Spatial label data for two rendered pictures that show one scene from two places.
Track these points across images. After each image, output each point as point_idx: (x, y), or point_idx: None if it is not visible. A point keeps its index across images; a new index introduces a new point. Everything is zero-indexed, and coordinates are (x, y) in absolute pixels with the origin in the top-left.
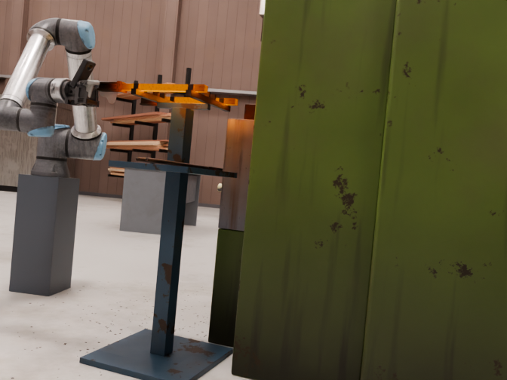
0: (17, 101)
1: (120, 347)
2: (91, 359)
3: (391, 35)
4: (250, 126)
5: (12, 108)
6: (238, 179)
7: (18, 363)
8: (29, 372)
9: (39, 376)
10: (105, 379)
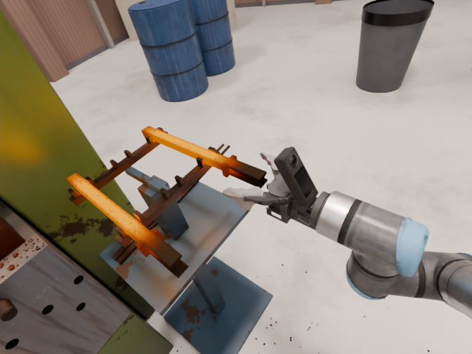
0: (447, 267)
1: (246, 315)
2: (264, 291)
3: None
4: (36, 232)
5: (431, 253)
6: (89, 276)
7: (311, 294)
8: (299, 281)
9: (291, 274)
10: (254, 270)
